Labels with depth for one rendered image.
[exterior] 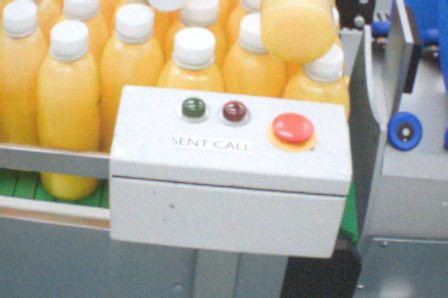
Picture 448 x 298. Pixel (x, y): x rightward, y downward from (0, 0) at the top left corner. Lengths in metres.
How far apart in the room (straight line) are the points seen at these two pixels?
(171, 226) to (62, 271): 0.27
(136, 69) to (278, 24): 0.16
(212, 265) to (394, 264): 0.37
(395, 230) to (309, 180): 0.36
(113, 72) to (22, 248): 0.23
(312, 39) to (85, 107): 0.24
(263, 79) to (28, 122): 0.26
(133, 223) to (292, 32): 0.23
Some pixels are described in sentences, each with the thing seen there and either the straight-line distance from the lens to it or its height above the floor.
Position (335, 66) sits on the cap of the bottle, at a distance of 0.93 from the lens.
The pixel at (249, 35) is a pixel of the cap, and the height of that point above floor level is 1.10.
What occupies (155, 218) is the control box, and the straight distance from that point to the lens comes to 0.84.
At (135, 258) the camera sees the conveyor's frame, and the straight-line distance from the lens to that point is 1.05.
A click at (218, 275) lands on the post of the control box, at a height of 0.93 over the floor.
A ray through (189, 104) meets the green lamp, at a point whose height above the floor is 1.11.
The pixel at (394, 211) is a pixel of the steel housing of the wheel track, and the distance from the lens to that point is 1.13.
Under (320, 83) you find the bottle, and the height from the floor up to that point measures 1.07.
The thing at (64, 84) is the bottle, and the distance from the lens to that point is 0.94.
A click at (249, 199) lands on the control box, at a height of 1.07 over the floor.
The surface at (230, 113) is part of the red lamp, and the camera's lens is 0.83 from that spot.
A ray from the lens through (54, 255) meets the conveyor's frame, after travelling 1.06.
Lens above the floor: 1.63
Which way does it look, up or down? 41 degrees down
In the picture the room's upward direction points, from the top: 7 degrees clockwise
